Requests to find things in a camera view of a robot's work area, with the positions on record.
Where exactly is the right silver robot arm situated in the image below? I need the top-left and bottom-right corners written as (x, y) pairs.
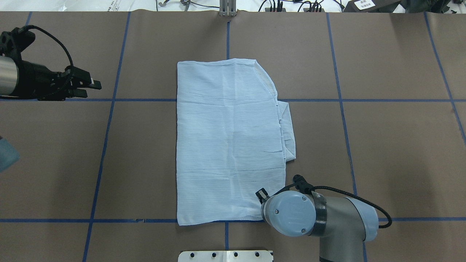
top-left (256, 188), bottom-right (379, 262)

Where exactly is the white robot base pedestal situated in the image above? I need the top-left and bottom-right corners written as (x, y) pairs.
top-left (178, 250), bottom-right (274, 262)

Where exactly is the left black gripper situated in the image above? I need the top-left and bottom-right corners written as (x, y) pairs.
top-left (15, 61), bottom-right (102, 100)

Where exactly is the right black braided cable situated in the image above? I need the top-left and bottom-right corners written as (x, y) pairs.
top-left (269, 184), bottom-right (393, 229)

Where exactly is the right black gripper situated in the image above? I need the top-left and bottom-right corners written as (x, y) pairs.
top-left (255, 188), bottom-right (270, 204)

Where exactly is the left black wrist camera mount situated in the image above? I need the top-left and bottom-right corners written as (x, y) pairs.
top-left (0, 28), bottom-right (36, 60)

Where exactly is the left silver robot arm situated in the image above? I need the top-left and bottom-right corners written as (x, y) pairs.
top-left (0, 56), bottom-right (102, 101)

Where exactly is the light blue button-up shirt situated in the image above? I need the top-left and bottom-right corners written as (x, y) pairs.
top-left (176, 59), bottom-right (296, 226)

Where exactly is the left black cable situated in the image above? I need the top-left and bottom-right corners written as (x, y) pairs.
top-left (22, 25), bottom-right (75, 70)

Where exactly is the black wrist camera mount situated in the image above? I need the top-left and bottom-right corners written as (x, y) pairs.
top-left (0, 28), bottom-right (36, 60)
top-left (293, 174), bottom-right (313, 195)

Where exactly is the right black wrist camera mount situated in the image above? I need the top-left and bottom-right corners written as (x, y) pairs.
top-left (293, 174), bottom-right (313, 195)

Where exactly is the grey aluminium frame post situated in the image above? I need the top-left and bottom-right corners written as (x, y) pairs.
top-left (219, 0), bottom-right (237, 17)

